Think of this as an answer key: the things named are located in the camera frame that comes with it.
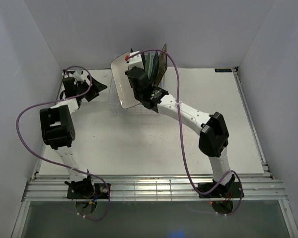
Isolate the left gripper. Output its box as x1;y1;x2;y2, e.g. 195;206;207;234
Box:
75;75;107;102

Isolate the teal square plate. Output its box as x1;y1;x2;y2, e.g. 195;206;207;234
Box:
149;51;159;82

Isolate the cream square flower plate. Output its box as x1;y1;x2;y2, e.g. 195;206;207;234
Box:
155;44;167;86

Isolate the mint green round flower plate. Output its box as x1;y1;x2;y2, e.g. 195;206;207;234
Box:
145;53;154;78

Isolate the white rectangular plate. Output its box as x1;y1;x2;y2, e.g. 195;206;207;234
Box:
111;52;140;109

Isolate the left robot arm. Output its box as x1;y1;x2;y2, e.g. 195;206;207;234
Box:
40;71;107;198

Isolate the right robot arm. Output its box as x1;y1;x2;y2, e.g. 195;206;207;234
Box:
125;67;235;197

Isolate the dark label sticker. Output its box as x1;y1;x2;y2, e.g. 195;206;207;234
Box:
215;68;232;73

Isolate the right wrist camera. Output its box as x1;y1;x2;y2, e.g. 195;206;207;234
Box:
125;51;145;70

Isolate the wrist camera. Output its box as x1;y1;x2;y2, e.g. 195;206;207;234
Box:
63;70;86;82
125;51;145;70

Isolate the white wire dish rack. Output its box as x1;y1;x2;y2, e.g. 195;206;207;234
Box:
108;54;167;117

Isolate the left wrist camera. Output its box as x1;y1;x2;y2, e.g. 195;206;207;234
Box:
63;70;86;82

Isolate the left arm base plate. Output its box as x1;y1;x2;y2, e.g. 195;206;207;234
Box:
66;182;111;199

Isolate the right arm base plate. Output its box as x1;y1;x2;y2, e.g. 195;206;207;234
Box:
193;182;245;199

